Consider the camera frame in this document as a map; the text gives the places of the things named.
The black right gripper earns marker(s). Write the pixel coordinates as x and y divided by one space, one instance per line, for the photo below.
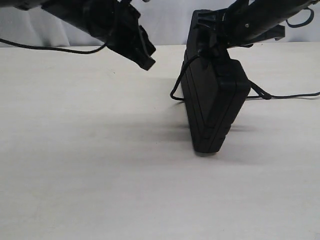
243 23

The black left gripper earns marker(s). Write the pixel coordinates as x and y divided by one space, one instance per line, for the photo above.
123 35

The black plastic case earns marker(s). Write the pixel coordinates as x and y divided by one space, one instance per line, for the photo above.
213 93

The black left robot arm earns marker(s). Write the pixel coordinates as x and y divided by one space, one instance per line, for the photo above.
88 16

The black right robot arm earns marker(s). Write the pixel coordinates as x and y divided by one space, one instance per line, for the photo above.
208 37

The white curtain backdrop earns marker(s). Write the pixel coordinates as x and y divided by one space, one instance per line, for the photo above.
166 22

